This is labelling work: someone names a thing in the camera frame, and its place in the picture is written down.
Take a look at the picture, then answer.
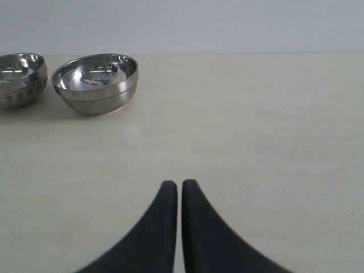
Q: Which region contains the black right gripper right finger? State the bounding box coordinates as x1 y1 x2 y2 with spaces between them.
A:
181 179 289 272

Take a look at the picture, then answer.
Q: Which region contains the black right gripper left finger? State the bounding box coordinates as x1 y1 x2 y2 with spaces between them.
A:
79 181 178 272

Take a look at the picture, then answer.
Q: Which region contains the smooth stainless steel bowl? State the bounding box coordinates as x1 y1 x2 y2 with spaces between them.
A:
51 53 139 115

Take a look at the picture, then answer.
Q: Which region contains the dimpled stainless steel bowl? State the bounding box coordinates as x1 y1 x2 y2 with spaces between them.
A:
1 53 48 111

